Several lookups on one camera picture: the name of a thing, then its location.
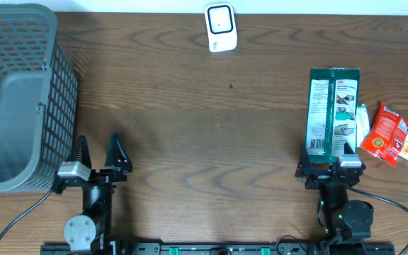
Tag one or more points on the green white packet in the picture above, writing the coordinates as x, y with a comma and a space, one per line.
331, 113

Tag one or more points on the grey plastic mesh basket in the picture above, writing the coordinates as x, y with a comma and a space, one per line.
38, 99

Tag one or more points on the white barcode scanner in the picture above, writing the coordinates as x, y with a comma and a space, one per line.
221, 27

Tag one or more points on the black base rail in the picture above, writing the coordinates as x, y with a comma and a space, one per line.
285, 248

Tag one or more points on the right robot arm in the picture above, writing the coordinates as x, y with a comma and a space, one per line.
347, 222

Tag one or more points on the large red snack bag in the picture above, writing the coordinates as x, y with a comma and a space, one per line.
387, 135

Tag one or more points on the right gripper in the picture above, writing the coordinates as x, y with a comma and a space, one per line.
305, 169

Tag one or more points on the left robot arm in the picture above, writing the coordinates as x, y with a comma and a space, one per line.
90, 231

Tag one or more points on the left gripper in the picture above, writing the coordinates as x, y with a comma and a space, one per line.
108, 176

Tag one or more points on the teal wet wipes packet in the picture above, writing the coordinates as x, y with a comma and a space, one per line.
362, 124

